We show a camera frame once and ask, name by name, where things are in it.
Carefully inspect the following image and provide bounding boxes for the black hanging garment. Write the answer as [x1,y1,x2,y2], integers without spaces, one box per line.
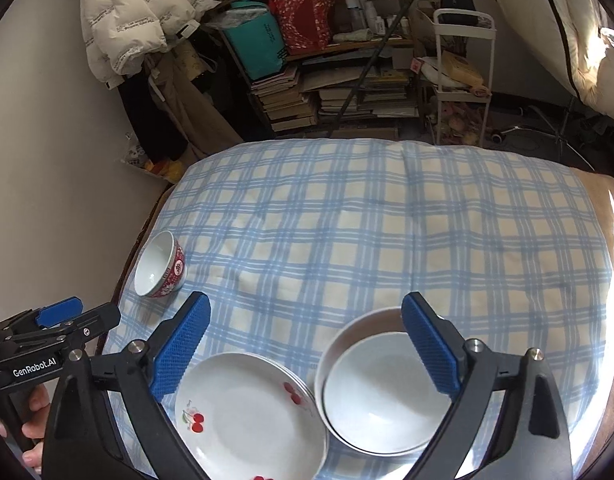
[118,67,188,161]

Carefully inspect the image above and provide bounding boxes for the red patterned bowl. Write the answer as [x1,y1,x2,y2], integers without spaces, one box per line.
[323,332,453,456]
[133,230,187,299]

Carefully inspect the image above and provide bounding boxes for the stack of magazines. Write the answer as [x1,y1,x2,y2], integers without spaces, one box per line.
[317,67,420,118]

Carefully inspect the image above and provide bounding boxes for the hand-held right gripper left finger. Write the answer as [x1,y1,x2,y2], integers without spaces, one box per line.
[41,291,212,480]

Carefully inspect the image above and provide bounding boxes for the stack of books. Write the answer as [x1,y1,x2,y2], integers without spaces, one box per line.
[250,67,320,133]

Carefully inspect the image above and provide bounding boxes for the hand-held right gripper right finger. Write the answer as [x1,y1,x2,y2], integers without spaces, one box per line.
[401,292,573,480]

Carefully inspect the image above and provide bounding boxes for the yellow box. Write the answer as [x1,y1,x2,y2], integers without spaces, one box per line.
[439,50,485,86]

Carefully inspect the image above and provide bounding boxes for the teal bag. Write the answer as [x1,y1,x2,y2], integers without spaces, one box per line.
[222,2,288,81]

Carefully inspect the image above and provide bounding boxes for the white utility cart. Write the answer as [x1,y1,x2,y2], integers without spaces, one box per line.
[419,8,498,146]

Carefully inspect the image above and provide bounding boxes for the person's left hand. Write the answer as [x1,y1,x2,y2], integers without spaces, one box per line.
[21,386,52,468]

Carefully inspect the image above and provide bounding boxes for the black light stand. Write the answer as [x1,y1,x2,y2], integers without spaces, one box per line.
[490,95,598,173]

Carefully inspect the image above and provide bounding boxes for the dark diagonal pole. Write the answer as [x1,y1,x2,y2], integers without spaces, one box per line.
[327,0,438,138]

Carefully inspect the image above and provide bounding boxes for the row of white bottles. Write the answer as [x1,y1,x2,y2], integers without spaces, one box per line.
[344,0,393,36]

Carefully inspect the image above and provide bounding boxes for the white softbox light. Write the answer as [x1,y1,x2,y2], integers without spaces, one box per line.
[474,0,614,116]

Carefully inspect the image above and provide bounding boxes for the red patterned bag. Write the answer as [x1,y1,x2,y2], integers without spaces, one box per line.
[267,0,337,56]

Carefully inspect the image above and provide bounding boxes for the beige hanging garment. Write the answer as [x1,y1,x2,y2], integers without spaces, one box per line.
[152,40,245,148]

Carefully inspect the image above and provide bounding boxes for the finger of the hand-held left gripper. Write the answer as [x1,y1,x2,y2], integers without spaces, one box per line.
[2,302,122,358]
[2,296,86,333]

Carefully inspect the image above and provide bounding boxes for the blue plaid blanket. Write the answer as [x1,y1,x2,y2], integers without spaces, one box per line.
[104,139,614,480]

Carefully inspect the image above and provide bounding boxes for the large white bowl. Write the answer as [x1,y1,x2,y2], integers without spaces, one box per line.
[314,307,413,441]

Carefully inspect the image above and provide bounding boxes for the white puffer jacket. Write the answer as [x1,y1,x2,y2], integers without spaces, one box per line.
[80,0,223,83]

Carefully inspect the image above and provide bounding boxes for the colourful plastic bag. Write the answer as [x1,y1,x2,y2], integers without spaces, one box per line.
[121,132,173,181]

